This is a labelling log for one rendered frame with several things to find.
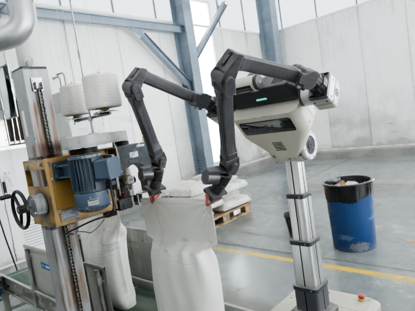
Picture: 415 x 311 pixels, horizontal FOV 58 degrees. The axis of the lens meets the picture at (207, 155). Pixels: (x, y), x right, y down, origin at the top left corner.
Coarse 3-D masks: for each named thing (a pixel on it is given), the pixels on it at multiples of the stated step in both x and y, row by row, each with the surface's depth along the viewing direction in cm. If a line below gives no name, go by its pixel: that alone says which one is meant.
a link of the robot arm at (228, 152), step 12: (216, 84) 135; (228, 84) 127; (216, 96) 135; (228, 96) 130; (228, 108) 137; (228, 120) 140; (228, 132) 142; (228, 144) 146; (228, 156) 148; (228, 168) 151
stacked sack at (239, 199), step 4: (236, 196) 541; (240, 196) 540; (244, 196) 543; (248, 196) 548; (224, 200) 530; (228, 200) 526; (232, 200) 526; (236, 200) 527; (240, 200) 531; (244, 200) 537; (248, 200) 545; (224, 204) 511; (228, 204) 513; (232, 204) 518; (236, 204) 524; (240, 204) 533; (216, 208) 516; (220, 208) 511; (224, 208) 508; (228, 208) 512
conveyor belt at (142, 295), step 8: (16, 272) 315; (24, 272) 312; (24, 280) 293; (136, 288) 246; (136, 296) 233; (144, 296) 232; (152, 296) 230; (136, 304) 222; (144, 304) 221; (152, 304) 219
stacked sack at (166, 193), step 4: (184, 180) 542; (188, 180) 532; (192, 180) 529; (172, 184) 520; (176, 184) 516; (180, 184) 512; (184, 184) 510; (168, 188) 497; (172, 188) 496; (164, 192) 491; (168, 192) 488; (164, 196) 490; (168, 196) 486
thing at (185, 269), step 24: (144, 216) 198; (168, 216) 184; (192, 216) 173; (168, 240) 186; (192, 240) 175; (216, 240) 166; (168, 264) 177; (192, 264) 168; (216, 264) 173; (168, 288) 181; (192, 288) 168; (216, 288) 171
